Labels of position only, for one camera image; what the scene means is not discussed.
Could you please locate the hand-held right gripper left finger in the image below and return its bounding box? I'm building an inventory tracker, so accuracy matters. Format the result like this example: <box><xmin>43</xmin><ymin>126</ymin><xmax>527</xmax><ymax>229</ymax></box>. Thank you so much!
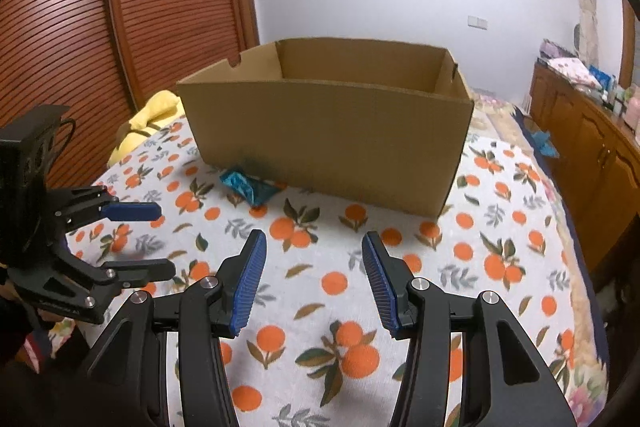
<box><xmin>75</xmin><ymin>228</ymin><xmax>268</xmax><ymax>427</ymax></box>

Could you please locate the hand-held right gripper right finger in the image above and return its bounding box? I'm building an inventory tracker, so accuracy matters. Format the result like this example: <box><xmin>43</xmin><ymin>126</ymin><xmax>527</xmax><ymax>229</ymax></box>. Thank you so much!
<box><xmin>361</xmin><ymin>231</ymin><xmax>576</xmax><ymax>427</ymax></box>

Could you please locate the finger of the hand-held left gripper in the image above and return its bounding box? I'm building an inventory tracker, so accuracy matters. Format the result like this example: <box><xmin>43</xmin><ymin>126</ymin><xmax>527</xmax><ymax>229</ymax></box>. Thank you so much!
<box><xmin>47</xmin><ymin>186</ymin><xmax>163</xmax><ymax>234</ymax></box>
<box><xmin>10</xmin><ymin>251</ymin><xmax>177</xmax><ymax>325</ymax></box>

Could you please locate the blue snack packet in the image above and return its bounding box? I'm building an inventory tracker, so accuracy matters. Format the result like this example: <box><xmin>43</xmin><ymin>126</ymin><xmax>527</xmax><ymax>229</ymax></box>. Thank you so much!
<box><xmin>219</xmin><ymin>167</ymin><xmax>286</xmax><ymax>208</ymax></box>

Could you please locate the brown cardboard box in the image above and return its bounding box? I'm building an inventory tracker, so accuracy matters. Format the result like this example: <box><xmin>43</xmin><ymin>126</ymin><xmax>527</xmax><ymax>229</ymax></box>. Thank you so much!
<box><xmin>176</xmin><ymin>37</ymin><xmax>476</xmax><ymax>219</ymax></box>

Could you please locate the orange fruit print cloth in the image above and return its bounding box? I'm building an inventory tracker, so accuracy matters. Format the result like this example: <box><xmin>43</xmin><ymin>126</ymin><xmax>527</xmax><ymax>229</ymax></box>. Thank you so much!
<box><xmin>65</xmin><ymin>112</ymin><xmax>608</xmax><ymax>427</ymax></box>

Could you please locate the yellow plush toy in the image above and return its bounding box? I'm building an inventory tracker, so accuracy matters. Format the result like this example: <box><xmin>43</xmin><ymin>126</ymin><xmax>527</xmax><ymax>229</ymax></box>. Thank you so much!
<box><xmin>109</xmin><ymin>89</ymin><xmax>188</xmax><ymax>165</ymax></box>

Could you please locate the brown slatted wardrobe door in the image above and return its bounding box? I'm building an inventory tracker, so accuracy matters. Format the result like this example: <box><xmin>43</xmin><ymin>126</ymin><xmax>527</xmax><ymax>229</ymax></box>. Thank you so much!
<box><xmin>0</xmin><ymin>0</ymin><xmax>261</xmax><ymax>188</ymax></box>

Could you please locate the floral blanket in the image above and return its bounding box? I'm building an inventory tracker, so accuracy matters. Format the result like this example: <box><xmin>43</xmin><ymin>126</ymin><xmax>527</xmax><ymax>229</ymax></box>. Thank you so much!
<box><xmin>470</xmin><ymin>87</ymin><xmax>611</xmax><ymax>427</ymax></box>

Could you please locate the blue bag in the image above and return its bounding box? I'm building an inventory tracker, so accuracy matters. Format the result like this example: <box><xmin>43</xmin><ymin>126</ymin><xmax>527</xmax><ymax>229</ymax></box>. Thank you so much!
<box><xmin>531</xmin><ymin>131</ymin><xmax>560</xmax><ymax>160</ymax></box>

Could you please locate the wooden cabinet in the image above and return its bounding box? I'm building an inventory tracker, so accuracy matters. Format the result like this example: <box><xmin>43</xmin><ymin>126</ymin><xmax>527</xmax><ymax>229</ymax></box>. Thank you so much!
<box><xmin>529</xmin><ymin>63</ymin><xmax>640</xmax><ymax>273</ymax></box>

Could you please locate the folded floral cloth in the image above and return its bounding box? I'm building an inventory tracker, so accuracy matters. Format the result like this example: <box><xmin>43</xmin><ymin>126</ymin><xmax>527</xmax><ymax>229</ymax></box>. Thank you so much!
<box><xmin>547</xmin><ymin>56</ymin><xmax>603</xmax><ymax>90</ymax></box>

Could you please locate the purple box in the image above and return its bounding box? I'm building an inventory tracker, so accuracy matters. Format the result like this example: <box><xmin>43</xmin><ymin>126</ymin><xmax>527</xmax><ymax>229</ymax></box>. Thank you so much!
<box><xmin>539</xmin><ymin>38</ymin><xmax>576</xmax><ymax>60</ymax></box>

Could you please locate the group of small bottles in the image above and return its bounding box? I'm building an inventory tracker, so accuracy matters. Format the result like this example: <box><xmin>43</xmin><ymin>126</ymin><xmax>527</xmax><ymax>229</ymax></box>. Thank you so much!
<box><xmin>602</xmin><ymin>82</ymin><xmax>628</xmax><ymax>112</ymax></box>

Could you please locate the pink thermos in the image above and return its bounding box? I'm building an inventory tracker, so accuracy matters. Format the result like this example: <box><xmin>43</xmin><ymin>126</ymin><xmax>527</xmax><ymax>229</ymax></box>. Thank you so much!
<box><xmin>625</xmin><ymin>84</ymin><xmax>640</xmax><ymax>130</ymax></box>

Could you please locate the black cable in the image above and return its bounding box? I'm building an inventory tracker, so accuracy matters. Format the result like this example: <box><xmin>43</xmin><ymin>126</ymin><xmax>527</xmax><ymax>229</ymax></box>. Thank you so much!
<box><xmin>57</xmin><ymin>119</ymin><xmax>77</xmax><ymax>152</ymax></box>

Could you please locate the wooden window frame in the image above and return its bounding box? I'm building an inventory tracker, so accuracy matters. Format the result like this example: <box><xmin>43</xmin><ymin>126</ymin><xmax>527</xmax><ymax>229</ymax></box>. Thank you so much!
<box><xmin>620</xmin><ymin>0</ymin><xmax>639</xmax><ymax>88</ymax></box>

